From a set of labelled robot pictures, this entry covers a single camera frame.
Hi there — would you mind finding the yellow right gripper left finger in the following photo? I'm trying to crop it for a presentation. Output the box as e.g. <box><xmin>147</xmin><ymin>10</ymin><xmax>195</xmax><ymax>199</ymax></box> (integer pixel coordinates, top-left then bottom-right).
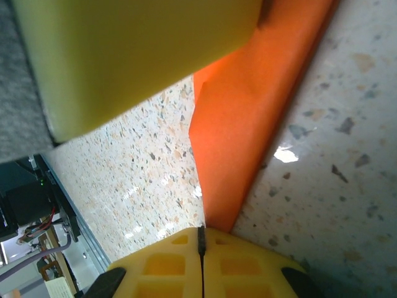
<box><xmin>79</xmin><ymin>226</ymin><xmax>203</xmax><ymax>298</ymax></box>

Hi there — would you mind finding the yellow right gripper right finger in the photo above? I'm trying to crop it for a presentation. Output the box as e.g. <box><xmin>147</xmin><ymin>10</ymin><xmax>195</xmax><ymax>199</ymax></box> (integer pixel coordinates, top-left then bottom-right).
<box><xmin>201</xmin><ymin>227</ymin><xmax>325</xmax><ymax>298</ymax></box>

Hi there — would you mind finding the orange paper sheet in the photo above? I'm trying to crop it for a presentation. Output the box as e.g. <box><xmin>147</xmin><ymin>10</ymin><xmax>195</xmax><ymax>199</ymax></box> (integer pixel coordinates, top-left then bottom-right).
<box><xmin>188</xmin><ymin>0</ymin><xmax>342</xmax><ymax>233</ymax></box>

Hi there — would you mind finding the wooden furniture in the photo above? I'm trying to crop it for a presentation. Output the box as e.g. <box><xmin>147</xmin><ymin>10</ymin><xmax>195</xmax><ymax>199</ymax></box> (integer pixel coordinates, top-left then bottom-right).
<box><xmin>36</xmin><ymin>228</ymin><xmax>78</xmax><ymax>296</ymax></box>

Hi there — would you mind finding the long aluminium mounting rail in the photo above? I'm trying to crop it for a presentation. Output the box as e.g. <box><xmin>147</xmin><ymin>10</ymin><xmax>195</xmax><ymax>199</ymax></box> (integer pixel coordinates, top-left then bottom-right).
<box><xmin>40</xmin><ymin>153</ymin><xmax>112</xmax><ymax>271</ymax></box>

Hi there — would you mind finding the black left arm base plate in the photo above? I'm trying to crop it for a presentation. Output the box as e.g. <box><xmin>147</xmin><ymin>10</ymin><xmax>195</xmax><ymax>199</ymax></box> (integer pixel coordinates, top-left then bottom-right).
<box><xmin>0</xmin><ymin>155</ymin><xmax>81</xmax><ymax>243</ymax></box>

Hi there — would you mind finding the red wire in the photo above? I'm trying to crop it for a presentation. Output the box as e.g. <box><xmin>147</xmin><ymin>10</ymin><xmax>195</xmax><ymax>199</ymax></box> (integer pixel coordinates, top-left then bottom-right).
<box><xmin>29</xmin><ymin>206</ymin><xmax>57</xmax><ymax>232</ymax></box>

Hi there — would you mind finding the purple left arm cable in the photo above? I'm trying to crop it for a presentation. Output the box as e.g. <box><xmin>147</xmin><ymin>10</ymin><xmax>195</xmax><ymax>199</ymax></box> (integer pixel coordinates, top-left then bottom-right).
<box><xmin>0</xmin><ymin>232</ymin><xmax>73</xmax><ymax>282</ymax></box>

